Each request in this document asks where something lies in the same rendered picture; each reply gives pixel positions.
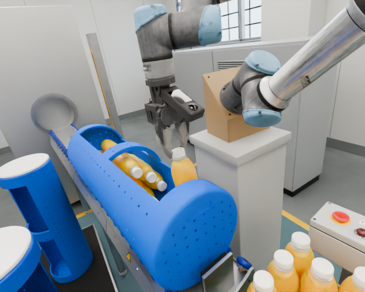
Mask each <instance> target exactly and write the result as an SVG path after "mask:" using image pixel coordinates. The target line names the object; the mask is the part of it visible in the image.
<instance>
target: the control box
mask: <svg viewBox="0 0 365 292"><path fill-rule="evenodd" d="M335 211H341V212H344V213H346V214H347V215H348V216H349V217H350V219H349V221H348V222H340V221H337V220H336V219H334V218H333V216H332V214H333V212H335ZM362 222H363V223H362ZM358 228H364V229H365V216H363V215H360V214H358V213H355V212H353V211H350V210H348V209H345V208H343V207H341V206H338V205H335V204H333V203H331V202H326V204H325V205H324V206H323V207H322V208H321V209H320V210H319V211H318V212H317V213H316V214H315V215H314V216H313V217H312V218H311V220H310V226H309V234H308V236H309V238H310V240H311V242H310V248H311V249H312V250H314V251H315V252H317V253H319V254H321V255H322V256H324V257H326V258H328V259H329V260H331V261H332V262H334V263H336V264H338V265H339V266H341V267H343V268H345V269H346V270H348V271H349V272H352V273H354V271H355V269H356V268H357V267H365V237H363V236H360V235H358V234H357V233H356V230H357V229H358Z"/></svg>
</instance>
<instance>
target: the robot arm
mask: <svg viewBox="0 0 365 292"><path fill-rule="evenodd" d="M228 1H232V0H181V6H180V11H179V12H173V13H167V11H166V8H165V6H164V5H162V4H153V5H145V6H140V7H139V8H137V9H135V11H134V13H133V17H134V23H135V28H136V30H135V33H136V34H137V40H138V45H139V49H140V54H141V59H142V62H143V71H144V73H145V78H146V79H148V80H146V81H145V83H146V86H149V90H150V94H151V98H150V99H152V100H151V101H150V99H149V103H146V104H144V106H145V111H146V114H147V119H148V122H149V123H152V124H153V125H155V131H156V134H157V136H156V137H155V140H156V142H157V144H159V145H160V146H161V147H162V149H163V151H164V153H165V155H166V156H167V157H168V158H169V159H171V157H172V154H173V152H172V150H171V146H172V144H171V142H170V139H171V131H170V130H167V129H166V127H170V126H171V125H172V124H174V125H175V129H173V133H174V135H175V136H176V137H177V138H178V139H179V140H180V143H181V146H180V147H183V148H184V150H185V148H186V145H187V141H188V134H189V123H190V122H192V121H194V120H197V119H199V118H201V117H203V115H204V112H205V109H204V108H203V107H202V106H201V105H199V104H198V103H197V102H196V101H194V100H193V99H191V98H190V97H189V96H188V95H187V94H185V93H184V92H183V91H182V90H180V89H179V88H178V87H177V86H171V87H170V84H171V83H174V82H175V81H176V80H175V76H174V75H175V73H176V72H175V68H174V60H173V54H172V50H176V49H185V48H192V47H197V46H206V45H210V44H214V43H219V42H220V41H221V39H222V24H221V8H220V6H219V5H218V4H221V3H224V2H228ZM364 44H365V0H349V3H348V5H347V6H346V7H345V8H344V9H343V10H341V11H340V12H339V14H337V15H336V16H335V18H333V19H332V20H331V21H330V22H329V23H328V24H327V25H326V26H325V27H324V28H323V29H321V30H320V31H319V32H318V33H317V34H316V35H315V36H314V37H313V38H312V39H311V40H310V41H309V42H308V43H307V44H306V45H305V46H304V47H303V48H302V49H300V50H299V51H298V52H297V53H296V54H295V55H294V56H293V57H292V58H291V59H290V60H289V61H288V62H287V63H286V64H285V65H284V66H283V67H282V68H281V65H280V62H279V60H278V59H277V58H276V57H275V56H274V55H272V54H270V53H268V52H266V51H263V50H255V51H253V52H251V53H250V54H249V55H248V57H246V59H245V61H244V63H243V64H242V66H241V67H240V69H239V71H238V72H237V74H236V75H235V77H234V78H233V79H232V80H231V81H229V82H228V83H226V84H225V85H224V86H223V87H222V89H221V91H220V101H221V103H222V105H223V106H224V107H225V108H226V109H227V110H228V111H230V112H232V113H234V114H238V115H242V114H243V119H244V121H245V123H246V124H248V125H250V126H254V127H269V126H273V125H276V124H278V123H279V122H280V121H281V120H282V114H281V112H282V111H283V110H285V109H286V108H287V107H288V106H289V105H290V104H291V102H292V97H294V96H295V95H296V94H298V93H299V92H300V91H302V90H303V89H305V88H306V87H307V86H309V85H310V84H311V83H312V82H314V81H315V80H317V79H318V78H320V77H321V76H322V75H323V74H325V73H326V72H327V71H329V70H330V69H332V68H333V67H334V66H336V65H337V64H338V63H340V62H341V61H342V60H344V59H345V58H347V57H348V56H349V55H350V54H352V53H353V52H355V51H356V50H358V48H360V47H361V46H363V45H364ZM148 116H149V117H148Z"/></svg>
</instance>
